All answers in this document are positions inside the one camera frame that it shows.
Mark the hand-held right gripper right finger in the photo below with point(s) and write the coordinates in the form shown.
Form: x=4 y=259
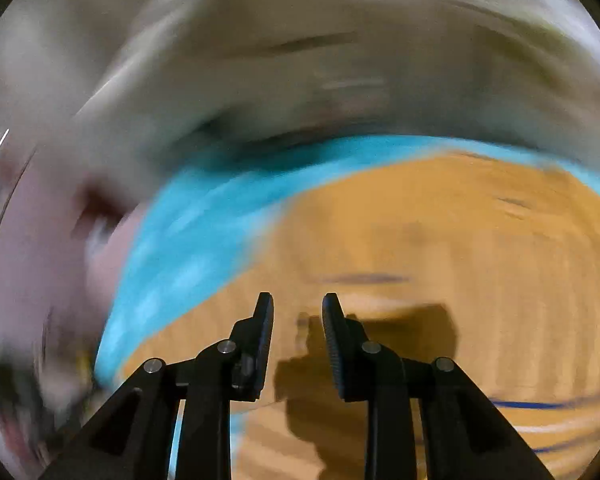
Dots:
x=333 y=345

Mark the yellow striped shirt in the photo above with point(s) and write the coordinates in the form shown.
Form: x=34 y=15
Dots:
x=430 y=240

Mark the white bed sheet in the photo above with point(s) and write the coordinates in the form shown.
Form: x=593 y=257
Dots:
x=280 y=85

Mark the blue printed blanket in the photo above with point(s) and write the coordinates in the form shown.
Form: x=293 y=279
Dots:
x=195 y=240

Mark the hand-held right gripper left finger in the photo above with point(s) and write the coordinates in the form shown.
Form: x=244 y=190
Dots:
x=263 y=340

